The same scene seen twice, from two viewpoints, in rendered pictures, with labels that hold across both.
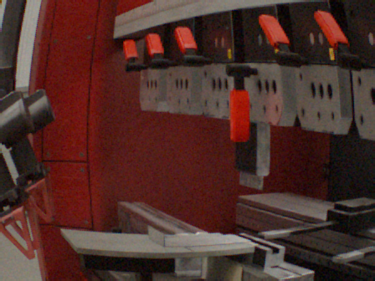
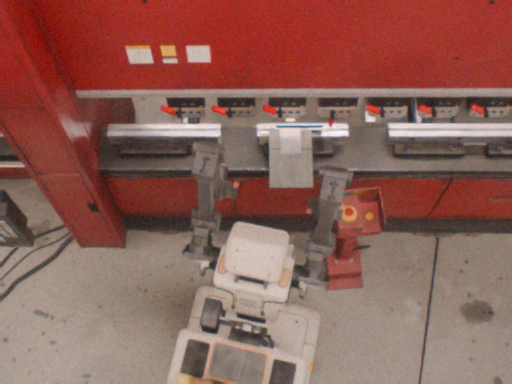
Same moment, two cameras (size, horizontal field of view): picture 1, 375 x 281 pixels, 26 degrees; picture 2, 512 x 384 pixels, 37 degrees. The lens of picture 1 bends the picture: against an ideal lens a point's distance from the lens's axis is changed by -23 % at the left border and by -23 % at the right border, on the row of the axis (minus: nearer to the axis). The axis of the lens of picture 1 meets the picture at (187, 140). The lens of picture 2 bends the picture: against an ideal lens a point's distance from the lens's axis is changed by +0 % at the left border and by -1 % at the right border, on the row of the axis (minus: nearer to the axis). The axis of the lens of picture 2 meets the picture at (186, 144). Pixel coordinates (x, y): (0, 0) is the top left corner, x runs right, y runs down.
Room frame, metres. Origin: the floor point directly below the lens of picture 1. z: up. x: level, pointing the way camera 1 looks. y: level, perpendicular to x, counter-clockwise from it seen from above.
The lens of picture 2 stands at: (1.19, 1.35, 3.93)
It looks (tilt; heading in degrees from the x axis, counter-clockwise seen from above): 65 degrees down; 297
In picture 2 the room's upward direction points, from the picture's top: 11 degrees counter-clockwise
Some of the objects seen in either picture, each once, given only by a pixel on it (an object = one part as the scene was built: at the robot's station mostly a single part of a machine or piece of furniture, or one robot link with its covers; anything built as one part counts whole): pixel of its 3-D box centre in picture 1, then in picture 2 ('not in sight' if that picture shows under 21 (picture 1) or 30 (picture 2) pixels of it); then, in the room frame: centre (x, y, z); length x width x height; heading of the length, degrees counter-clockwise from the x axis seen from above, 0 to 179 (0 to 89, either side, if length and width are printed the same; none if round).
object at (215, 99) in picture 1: (243, 62); (286, 98); (1.44, -0.08, 1.26); 0.15 x 0.09 x 0.17; 15
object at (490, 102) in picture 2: not in sight; (490, 98); (0.67, -0.29, 1.26); 0.15 x 0.09 x 0.17; 15
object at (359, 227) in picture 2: not in sight; (358, 212); (1.05, 0.12, 0.75); 0.20 x 0.16 x 0.18; 21
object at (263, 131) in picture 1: (252, 153); not in sight; (1.42, -0.09, 1.13); 0.10 x 0.02 x 0.10; 15
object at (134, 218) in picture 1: (157, 237); (164, 134); (1.95, 0.06, 0.92); 0.50 x 0.06 x 0.10; 15
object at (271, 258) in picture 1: (254, 250); (299, 128); (1.38, -0.10, 0.99); 0.20 x 0.03 x 0.03; 15
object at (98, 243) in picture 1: (149, 246); (290, 158); (1.38, 0.05, 1.00); 0.26 x 0.18 x 0.01; 105
